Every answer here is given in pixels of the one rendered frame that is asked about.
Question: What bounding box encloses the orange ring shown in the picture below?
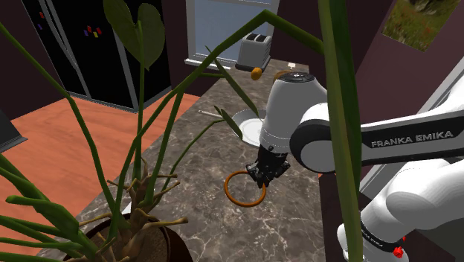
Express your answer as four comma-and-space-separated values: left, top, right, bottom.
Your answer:
223, 170, 268, 208

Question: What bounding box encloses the green landscape wall picture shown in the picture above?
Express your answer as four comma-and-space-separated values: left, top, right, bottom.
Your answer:
381, 0, 462, 53

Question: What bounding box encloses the silver toaster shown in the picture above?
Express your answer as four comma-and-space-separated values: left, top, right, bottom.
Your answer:
234, 32, 273, 73

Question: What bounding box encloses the black fridge with magnets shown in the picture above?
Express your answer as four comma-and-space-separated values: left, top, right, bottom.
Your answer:
19, 0, 173, 114

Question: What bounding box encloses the window with white frame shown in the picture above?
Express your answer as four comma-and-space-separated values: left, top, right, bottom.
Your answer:
184, 0, 281, 71

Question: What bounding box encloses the silver cutlery piece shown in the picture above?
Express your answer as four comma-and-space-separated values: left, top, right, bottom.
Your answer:
197, 109, 224, 119

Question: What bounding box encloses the green potted plant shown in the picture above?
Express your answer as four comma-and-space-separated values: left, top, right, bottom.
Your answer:
0, 0, 364, 262

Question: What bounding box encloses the white plate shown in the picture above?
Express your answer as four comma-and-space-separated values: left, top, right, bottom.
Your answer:
231, 108, 268, 148

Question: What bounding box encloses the brown round object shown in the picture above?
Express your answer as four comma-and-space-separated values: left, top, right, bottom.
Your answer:
272, 69, 291, 83

